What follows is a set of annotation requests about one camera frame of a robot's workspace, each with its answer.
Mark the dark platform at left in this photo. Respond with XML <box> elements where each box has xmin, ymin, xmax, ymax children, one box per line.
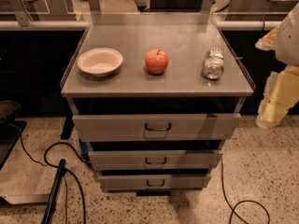
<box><xmin>0</xmin><ymin>100</ymin><xmax>26</xmax><ymax>170</ymax></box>

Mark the grey top drawer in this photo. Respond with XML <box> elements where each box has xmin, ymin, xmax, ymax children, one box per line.
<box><xmin>73</xmin><ymin>113</ymin><xmax>241</xmax><ymax>142</ymax></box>

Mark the crushed clear plastic bottle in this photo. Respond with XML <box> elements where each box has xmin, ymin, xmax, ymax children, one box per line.
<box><xmin>203</xmin><ymin>48</ymin><xmax>224</xmax><ymax>80</ymax></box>

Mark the white rail right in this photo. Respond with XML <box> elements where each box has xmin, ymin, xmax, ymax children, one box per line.
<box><xmin>216</xmin><ymin>21</ymin><xmax>280</xmax><ymax>31</ymax></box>

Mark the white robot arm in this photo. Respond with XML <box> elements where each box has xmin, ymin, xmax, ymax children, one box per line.
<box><xmin>255</xmin><ymin>3</ymin><xmax>299</xmax><ymax>129</ymax></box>

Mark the grey drawer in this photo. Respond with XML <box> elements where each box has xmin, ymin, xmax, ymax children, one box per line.
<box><xmin>89</xmin><ymin>150</ymin><xmax>222</xmax><ymax>171</ymax></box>
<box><xmin>99</xmin><ymin>174</ymin><xmax>210</xmax><ymax>191</ymax></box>
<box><xmin>73</xmin><ymin>113</ymin><xmax>241</xmax><ymax>142</ymax></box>

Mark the black pole on floor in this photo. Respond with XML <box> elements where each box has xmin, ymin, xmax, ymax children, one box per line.
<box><xmin>42</xmin><ymin>159</ymin><xmax>65</xmax><ymax>224</ymax></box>

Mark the white rail left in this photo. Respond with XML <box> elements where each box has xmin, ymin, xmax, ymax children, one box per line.
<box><xmin>0</xmin><ymin>21</ymin><xmax>89</xmax><ymax>31</ymax></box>

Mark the black cable left floor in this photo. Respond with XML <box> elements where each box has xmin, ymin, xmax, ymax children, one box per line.
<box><xmin>12</xmin><ymin>124</ymin><xmax>92</xmax><ymax>224</ymax></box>

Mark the white rail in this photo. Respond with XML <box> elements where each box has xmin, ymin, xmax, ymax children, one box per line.
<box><xmin>216</xmin><ymin>21</ymin><xmax>280</xmax><ymax>31</ymax></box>
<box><xmin>0</xmin><ymin>21</ymin><xmax>89</xmax><ymax>31</ymax></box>

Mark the white paper bowl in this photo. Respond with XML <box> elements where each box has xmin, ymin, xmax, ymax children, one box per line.
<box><xmin>78</xmin><ymin>48</ymin><xmax>123</xmax><ymax>77</ymax></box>

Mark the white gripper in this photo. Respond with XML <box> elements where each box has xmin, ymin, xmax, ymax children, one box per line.
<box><xmin>256</xmin><ymin>65</ymin><xmax>299</xmax><ymax>129</ymax></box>

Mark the red apple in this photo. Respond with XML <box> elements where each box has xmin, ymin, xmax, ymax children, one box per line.
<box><xmin>145</xmin><ymin>49</ymin><xmax>168</xmax><ymax>75</ymax></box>

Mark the black cable right floor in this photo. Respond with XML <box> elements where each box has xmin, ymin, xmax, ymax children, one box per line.
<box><xmin>220</xmin><ymin>158</ymin><xmax>271</xmax><ymax>224</ymax></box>

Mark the black cable floor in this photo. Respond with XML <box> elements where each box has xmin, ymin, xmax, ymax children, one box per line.
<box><xmin>12</xmin><ymin>124</ymin><xmax>92</xmax><ymax>224</ymax></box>
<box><xmin>220</xmin><ymin>158</ymin><xmax>271</xmax><ymax>224</ymax></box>

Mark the grey bottom drawer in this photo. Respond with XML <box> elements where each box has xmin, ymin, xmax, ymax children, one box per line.
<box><xmin>99</xmin><ymin>174</ymin><xmax>210</xmax><ymax>191</ymax></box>

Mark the grey drawer cabinet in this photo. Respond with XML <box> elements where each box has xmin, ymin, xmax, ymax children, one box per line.
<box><xmin>59</xmin><ymin>12</ymin><xmax>256</xmax><ymax>198</ymax></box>

